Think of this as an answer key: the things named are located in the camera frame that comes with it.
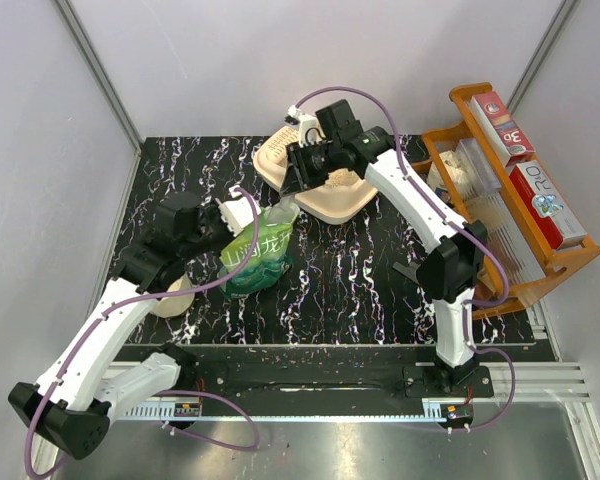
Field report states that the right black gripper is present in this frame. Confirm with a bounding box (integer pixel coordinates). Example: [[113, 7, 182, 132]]
[[281, 139, 341, 198]]

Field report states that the green litter bag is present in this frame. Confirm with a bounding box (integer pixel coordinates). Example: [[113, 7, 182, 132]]
[[219, 197, 300, 299]]

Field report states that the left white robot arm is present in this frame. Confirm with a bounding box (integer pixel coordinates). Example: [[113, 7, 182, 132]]
[[8, 192, 259, 460]]

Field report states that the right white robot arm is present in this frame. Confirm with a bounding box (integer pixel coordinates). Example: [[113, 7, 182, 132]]
[[280, 100, 487, 396]]

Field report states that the beige litter box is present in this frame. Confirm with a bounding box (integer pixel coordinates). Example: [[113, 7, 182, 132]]
[[253, 126, 378, 225]]

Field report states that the clear acrylic box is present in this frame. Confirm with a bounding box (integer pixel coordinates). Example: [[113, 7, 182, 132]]
[[456, 138, 501, 196]]

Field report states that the red box 3b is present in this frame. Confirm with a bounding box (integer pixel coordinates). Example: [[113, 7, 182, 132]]
[[469, 91, 535, 168]]

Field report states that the red white box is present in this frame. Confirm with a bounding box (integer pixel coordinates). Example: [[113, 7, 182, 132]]
[[509, 160, 587, 250]]

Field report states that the white pack in rack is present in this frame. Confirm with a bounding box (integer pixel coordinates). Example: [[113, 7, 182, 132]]
[[426, 148, 469, 209]]

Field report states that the orange wooden rack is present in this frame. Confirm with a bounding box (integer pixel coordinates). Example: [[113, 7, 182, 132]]
[[414, 82, 600, 320]]

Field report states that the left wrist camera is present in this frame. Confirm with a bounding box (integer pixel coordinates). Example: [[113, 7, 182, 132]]
[[216, 185, 261, 237]]

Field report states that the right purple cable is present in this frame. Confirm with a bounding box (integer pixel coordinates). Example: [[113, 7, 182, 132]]
[[292, 87, 516, 432]]

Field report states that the purple cable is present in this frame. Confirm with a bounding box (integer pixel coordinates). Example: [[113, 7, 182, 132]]
[[23, 185, 261, 477], [292, 87, 516, 432]]

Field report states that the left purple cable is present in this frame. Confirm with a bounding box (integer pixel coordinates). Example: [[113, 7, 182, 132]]
[[23, 185, 261, 477]]

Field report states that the small black bracket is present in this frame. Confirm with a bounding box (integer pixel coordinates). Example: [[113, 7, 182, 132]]
[[393, 262, 420, 284]]

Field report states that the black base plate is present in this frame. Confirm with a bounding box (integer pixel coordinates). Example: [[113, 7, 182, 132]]
[[114, 342, 495, 419]]

